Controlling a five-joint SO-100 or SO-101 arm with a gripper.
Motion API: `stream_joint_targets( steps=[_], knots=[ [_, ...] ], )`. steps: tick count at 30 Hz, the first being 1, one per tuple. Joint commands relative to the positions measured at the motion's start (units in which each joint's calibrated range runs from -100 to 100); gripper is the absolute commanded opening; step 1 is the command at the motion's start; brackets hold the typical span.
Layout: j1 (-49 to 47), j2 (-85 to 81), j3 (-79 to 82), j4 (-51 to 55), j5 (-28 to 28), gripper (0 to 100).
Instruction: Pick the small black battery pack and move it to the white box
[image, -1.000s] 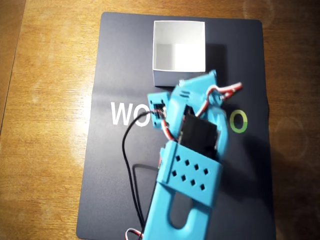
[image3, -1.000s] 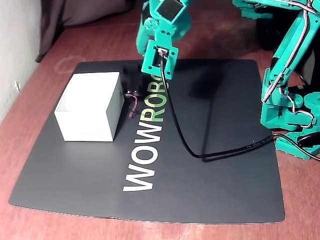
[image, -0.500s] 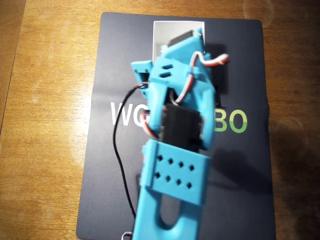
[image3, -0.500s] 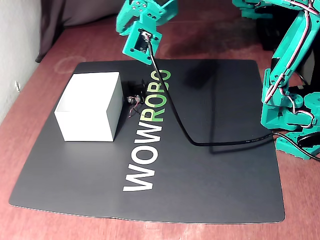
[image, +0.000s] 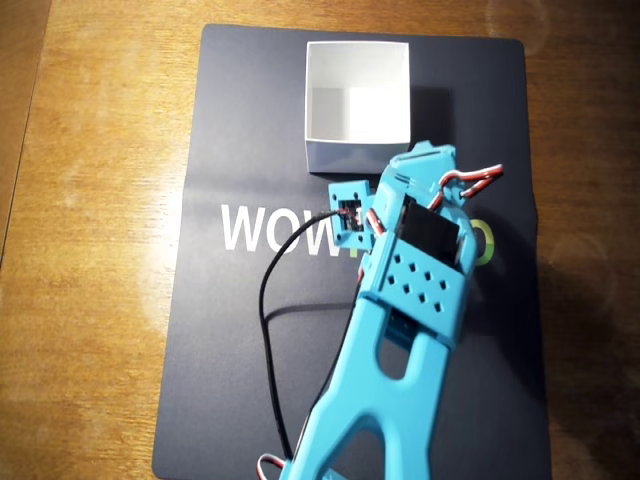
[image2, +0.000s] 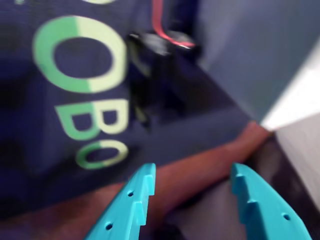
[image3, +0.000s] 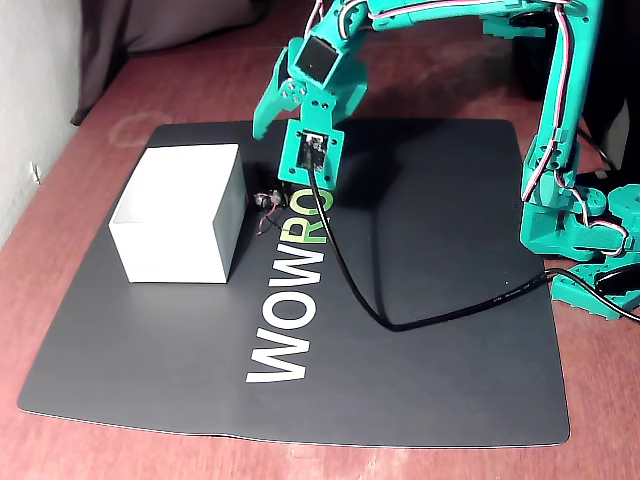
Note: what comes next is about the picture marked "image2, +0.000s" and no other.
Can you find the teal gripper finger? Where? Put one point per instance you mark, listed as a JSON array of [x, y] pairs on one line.
[[125, 210], [270, 215]]

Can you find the black WOWROBO mat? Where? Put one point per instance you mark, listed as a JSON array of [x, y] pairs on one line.
[[37, 150]]

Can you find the white cardboard box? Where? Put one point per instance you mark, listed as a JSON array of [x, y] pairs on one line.
[[262, 50]]

